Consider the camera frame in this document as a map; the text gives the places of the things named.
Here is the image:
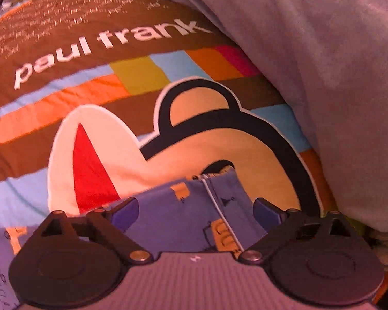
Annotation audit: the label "colourful paul frank bedsheet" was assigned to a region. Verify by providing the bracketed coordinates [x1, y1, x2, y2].
[0, 0, 336, 230]

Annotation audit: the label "grey quilt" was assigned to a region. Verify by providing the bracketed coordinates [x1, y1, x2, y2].
[172, 0, 388, 232]

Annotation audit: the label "blue printed pajama pants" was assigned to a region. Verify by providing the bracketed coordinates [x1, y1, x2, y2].
[0, 169, 266, 309]

